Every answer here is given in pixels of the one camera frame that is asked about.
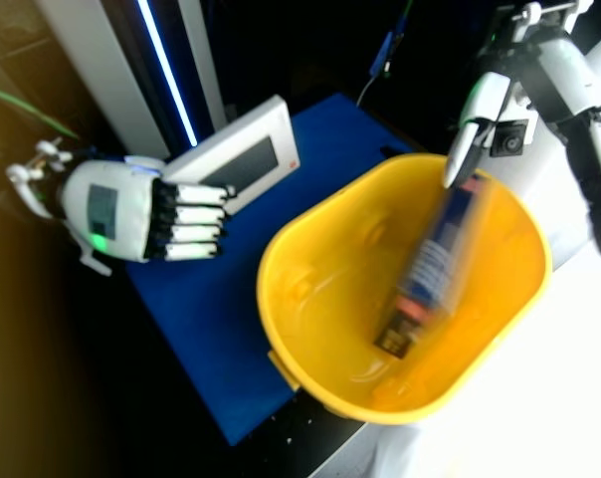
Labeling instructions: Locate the blue board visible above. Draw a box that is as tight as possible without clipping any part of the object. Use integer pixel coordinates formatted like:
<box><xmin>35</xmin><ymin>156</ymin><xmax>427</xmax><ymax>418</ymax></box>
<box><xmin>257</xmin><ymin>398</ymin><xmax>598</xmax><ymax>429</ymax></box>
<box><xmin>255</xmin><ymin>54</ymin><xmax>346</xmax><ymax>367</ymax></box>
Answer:
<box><xmin>124</xmin><ymin>93</ymin><xmax>416</xmax><ymax>447</ymax></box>

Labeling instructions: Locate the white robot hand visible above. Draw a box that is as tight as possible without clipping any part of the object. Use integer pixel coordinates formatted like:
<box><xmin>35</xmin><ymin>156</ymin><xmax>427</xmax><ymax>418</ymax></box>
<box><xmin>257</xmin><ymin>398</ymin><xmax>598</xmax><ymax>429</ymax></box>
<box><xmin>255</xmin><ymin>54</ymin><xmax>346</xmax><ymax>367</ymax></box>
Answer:
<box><xmin>56</xmin><ymin>154</ymin><xmax>238</xmax><ymax>265</ymax></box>
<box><xmin>442</xmin><ymin>37</ymin><xmax>601</xmax><ymax>260</ymax></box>

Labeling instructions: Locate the blue connector with cable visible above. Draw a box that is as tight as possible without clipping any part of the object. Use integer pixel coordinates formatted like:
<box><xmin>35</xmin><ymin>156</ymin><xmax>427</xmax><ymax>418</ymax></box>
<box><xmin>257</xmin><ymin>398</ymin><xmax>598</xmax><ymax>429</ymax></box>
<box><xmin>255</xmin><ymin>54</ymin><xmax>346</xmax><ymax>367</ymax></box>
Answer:
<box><xmin>354</xmin><ymin>0</ymin><xmax>414</xmax><ymax>109</ymax></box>

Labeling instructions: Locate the green plant leaf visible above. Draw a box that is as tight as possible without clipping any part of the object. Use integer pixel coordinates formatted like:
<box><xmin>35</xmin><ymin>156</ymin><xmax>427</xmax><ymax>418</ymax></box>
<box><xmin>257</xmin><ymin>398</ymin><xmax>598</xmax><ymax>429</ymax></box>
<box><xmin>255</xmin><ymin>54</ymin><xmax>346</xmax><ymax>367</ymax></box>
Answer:
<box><xmin>0</xmin><ymin>83</ymin><xmax>81</xmax><ymax>140</ymax></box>

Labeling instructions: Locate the yellow plastic basket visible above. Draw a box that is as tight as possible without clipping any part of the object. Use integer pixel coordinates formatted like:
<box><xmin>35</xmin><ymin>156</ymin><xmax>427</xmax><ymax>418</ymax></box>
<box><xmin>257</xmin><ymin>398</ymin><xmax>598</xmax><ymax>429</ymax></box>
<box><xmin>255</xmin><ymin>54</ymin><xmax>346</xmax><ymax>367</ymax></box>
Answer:
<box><xmin>254</xmin><ymin>151</ymin><xmax>554</xmax><ymax>425</ymax></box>

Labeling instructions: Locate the dark blue product box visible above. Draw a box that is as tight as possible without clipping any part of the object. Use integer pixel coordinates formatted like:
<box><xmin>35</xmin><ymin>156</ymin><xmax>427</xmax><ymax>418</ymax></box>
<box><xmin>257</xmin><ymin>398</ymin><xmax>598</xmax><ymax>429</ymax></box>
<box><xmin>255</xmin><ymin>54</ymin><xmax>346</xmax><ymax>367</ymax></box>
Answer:
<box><xmin>372</xmin><ymin>173</ymin><xmax>496</xmax><ymax>360</ymax></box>

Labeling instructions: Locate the white product box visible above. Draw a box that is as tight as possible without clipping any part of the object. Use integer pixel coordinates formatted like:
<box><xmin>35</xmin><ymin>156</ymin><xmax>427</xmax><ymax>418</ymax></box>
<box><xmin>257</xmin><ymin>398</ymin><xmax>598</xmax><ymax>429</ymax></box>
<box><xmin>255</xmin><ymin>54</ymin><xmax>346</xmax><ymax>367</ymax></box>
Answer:
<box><xmin>161</xmin><ymin>94</ymin><xmax>301</xmax><ymax>216</ymax></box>

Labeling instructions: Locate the white column with blue light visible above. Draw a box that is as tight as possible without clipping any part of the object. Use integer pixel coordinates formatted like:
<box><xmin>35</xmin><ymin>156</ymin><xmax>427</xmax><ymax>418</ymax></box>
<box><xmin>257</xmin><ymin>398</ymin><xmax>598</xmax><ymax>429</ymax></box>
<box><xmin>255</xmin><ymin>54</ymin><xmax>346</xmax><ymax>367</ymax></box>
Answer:
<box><xmin>34</xmin><ymin>0</ymin><xmax>230</xmax><ymax>160</ymax></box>

